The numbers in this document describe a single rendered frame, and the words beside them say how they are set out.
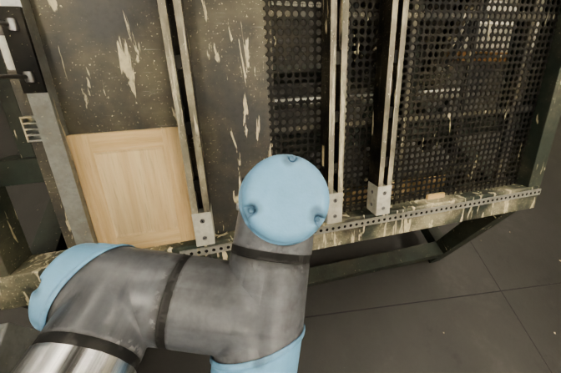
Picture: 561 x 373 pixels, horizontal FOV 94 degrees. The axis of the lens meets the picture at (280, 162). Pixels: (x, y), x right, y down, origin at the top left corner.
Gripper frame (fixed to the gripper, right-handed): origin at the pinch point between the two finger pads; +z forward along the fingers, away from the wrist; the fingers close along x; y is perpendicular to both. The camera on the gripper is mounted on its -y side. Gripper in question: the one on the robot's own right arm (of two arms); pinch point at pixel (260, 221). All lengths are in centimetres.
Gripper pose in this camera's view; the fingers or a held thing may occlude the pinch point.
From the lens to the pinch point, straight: 55.6
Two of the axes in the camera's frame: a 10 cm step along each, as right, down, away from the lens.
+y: -0.7, -9.8, 2.1
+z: -1.4, 2.2, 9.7
